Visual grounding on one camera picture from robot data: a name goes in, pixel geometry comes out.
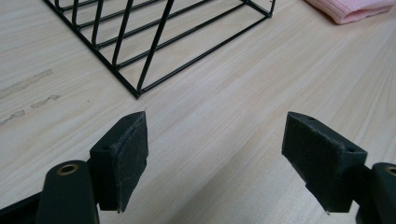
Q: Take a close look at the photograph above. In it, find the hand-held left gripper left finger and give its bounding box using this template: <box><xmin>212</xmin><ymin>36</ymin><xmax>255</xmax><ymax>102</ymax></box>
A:
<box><xmin>89</xmin><ymin>110</ymin><xmax>149</xmax><ymax>214</ymax></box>

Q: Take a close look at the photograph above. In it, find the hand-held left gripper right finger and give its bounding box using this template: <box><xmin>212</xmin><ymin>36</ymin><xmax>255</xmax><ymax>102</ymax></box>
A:
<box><xmin>281</xmin><ymin>111</ymin><xmax>369</xmax><ymax>216</ymax></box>

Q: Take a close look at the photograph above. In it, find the pink knitted cloth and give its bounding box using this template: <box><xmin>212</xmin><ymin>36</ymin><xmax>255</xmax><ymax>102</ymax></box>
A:
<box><xmin>303</xmin><ymin>0</ymin><xmax>396</xmax><ymax>25</ymax></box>

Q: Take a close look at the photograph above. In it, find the black wire rack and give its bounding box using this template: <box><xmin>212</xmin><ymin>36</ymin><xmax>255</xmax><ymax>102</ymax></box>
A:
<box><xmin>42</xmin><ymin>0</ymin><xmax>277</xmax><ymax>100</ymax></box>

